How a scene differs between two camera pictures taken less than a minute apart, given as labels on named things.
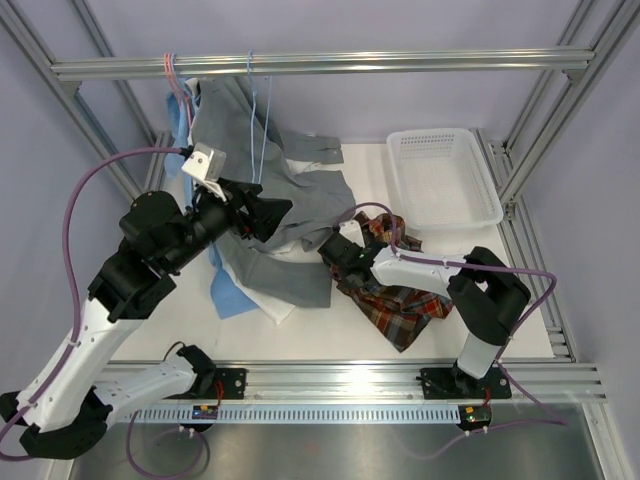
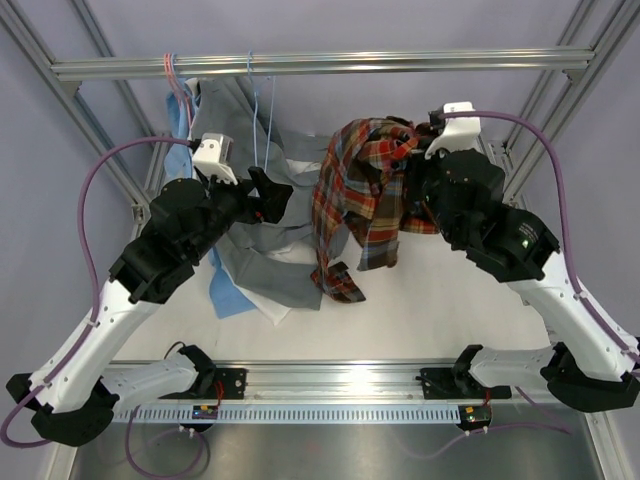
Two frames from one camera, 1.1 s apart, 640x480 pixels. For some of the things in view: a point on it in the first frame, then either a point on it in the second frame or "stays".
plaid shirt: x=400 y=313 -> x=359 y=186
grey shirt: x=227 y=118 stays
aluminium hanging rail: x=153 y=68 stays
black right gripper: x=346 y=282 -> x=418 y=166
